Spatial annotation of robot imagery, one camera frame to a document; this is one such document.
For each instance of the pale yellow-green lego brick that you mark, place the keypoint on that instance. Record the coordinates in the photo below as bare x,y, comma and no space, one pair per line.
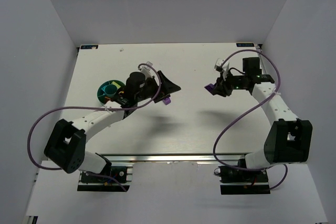
116,85

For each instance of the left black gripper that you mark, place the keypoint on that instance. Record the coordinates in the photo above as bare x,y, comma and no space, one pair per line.
158,86

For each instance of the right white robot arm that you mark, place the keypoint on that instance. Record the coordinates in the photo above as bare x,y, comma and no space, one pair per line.
288,140

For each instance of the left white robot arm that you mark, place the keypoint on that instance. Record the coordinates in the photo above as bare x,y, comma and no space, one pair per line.
66,146

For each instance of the purple hollow lego brick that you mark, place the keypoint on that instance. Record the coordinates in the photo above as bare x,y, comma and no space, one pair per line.
166,101

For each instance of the left blue corner label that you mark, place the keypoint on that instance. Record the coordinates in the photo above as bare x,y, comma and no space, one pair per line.
88,47

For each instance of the right blue corner label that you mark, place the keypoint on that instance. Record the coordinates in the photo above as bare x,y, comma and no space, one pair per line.
245,44

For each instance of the teal divided round container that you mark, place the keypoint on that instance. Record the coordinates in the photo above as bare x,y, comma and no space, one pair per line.
110,90

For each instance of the blue corner label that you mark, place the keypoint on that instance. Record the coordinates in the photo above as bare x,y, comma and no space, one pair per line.
88,47
245,44

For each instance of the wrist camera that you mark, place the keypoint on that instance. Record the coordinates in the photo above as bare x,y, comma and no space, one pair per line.
222,66
145,68

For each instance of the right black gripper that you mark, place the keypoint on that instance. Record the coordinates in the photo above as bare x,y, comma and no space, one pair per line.
224,85

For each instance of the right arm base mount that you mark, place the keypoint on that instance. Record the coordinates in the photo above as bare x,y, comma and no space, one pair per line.
239,182

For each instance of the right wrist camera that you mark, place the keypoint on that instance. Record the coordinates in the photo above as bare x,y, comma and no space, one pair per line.
222,66

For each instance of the purple curved lego brick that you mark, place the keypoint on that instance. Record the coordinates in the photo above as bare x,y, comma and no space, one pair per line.
210,87

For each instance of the aluminium table rail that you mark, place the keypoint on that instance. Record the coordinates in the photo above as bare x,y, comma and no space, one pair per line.
160,157

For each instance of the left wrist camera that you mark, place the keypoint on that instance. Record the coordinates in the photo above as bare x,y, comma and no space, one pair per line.
145,68

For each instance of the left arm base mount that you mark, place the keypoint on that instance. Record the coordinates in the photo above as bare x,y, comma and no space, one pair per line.
118,180

